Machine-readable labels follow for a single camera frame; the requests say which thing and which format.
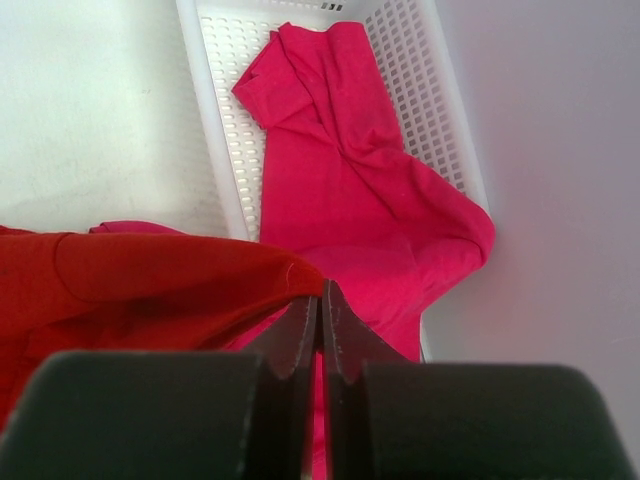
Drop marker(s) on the white perforated plastic basket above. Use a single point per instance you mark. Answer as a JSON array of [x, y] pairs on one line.
[[407, 39]]

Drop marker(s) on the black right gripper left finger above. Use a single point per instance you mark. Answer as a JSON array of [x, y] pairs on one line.
[[186, 415]]

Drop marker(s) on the red t shirt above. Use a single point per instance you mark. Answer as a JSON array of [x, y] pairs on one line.
[[135, 291]]

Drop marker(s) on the pink t shirt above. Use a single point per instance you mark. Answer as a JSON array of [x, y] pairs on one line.
[[340, 190]]

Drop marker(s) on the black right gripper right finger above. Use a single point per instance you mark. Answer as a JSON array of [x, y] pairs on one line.
[[390, 418]]

